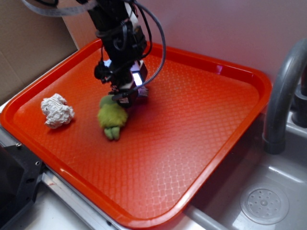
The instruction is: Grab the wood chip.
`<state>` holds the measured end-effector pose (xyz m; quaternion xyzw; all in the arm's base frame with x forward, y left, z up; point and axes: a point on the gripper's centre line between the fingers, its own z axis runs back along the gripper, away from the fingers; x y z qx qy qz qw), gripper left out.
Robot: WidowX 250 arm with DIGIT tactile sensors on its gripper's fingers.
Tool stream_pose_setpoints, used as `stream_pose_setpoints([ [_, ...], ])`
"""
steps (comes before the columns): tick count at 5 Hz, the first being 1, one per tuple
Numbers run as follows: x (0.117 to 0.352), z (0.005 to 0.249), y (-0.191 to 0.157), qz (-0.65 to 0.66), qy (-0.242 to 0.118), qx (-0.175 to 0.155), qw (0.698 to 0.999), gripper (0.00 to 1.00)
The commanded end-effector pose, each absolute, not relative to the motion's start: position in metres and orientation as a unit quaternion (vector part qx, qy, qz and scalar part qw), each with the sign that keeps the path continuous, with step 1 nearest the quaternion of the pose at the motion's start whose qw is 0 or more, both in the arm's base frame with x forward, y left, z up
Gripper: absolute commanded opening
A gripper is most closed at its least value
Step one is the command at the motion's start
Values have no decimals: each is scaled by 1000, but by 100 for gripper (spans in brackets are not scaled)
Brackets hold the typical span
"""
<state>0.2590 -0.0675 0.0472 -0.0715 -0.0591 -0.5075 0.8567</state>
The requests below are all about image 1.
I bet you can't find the green fuzzy plush toy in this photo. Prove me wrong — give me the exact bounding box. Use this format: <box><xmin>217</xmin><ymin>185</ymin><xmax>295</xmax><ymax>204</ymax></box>
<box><xmin>97</xmin><ymin>95</ymin><xmax>128</xmax><ymax>140</ymax></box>

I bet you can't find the red plastic tray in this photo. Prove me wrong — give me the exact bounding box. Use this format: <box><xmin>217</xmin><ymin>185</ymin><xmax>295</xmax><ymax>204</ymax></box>
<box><xmin>0</xmin><ymin>40</ymin><xmax>272</xmax><ymax>229</ymax></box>

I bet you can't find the crumpled white paper ball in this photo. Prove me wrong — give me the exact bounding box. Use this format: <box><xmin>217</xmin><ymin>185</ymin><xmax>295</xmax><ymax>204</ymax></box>
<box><xmin>41</xmin><ymin>93</ymin><xmax>75</xmax><ymax>129</ymax></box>

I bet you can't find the grey toy sink basin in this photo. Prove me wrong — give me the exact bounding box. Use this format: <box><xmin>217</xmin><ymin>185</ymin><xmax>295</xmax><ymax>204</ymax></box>
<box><xmin>185</xmin><ymin>117</ymin><xmax>307</xmax><ymax>230</ymax></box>

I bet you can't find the braided grey cable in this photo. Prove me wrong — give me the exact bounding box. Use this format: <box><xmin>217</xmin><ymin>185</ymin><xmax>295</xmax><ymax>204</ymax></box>
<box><xmin>111</xmin><ymin>0</ymin><xmax>167</xmax><ymax>101</ymax></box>

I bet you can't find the brown wood chip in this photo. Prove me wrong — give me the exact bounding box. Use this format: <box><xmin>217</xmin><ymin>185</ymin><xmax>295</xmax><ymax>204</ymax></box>
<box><xmin>138</xmin><ymin>86</ymin><xmax>149</xmax><ymax>97</ymax></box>

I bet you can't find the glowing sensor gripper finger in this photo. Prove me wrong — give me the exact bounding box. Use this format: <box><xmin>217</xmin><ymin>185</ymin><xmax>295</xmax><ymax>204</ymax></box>
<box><xmin>116</xmin><ymin>90</ymin><xmax>139</xmax><ymax>108</ymax></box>
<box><xmin>130</xmin><ymin>60</ymin><xmax>148</xmax><ymax>86</ymax></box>

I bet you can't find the grey toy faucet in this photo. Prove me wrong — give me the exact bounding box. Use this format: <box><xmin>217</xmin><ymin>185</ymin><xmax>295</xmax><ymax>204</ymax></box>
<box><xmin>262</xmin><ymin>38</ymin><xmax>307</xmax><ymax>154</ymax></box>

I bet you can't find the grey sink drain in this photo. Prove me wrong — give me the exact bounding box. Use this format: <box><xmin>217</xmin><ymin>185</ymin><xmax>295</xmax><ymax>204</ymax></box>
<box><xmin>240</xmin><ymin>183</ymin><xmax>290</xmax><ymax>225</ymax></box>

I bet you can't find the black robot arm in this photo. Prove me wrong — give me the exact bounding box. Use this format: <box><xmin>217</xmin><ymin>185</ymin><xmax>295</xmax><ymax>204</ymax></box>
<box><xmin>89</xmin><ymin>0</ymin><xmax>147</xmax><ymax>108</ymax></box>

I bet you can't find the brown cardboard box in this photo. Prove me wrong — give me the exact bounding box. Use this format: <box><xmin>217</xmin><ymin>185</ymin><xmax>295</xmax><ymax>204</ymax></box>
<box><xmin>0</xmin><ymin>0</ymin><xmax>77</xmax><ymax>104</ymax></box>

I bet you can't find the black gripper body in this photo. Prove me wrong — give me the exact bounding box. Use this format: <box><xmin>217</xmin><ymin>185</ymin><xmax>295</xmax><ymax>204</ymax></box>
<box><xmin>94</xmin><ymin>59</ymin><xmax>139</xmax><ymax>94</ymax></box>

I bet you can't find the white flat ribbon cable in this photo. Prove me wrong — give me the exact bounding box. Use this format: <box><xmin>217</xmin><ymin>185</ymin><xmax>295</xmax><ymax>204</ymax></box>
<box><xmin>20</xmin><ymin>0</ymin><xmax>98</xmax><ymax>17</ymax></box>

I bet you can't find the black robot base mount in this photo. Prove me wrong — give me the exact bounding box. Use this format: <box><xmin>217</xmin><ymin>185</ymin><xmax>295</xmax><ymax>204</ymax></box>
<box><xmin>0</xmin><ymin>143</ymin><xmax>45</xmax><ymax>230</ymax></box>

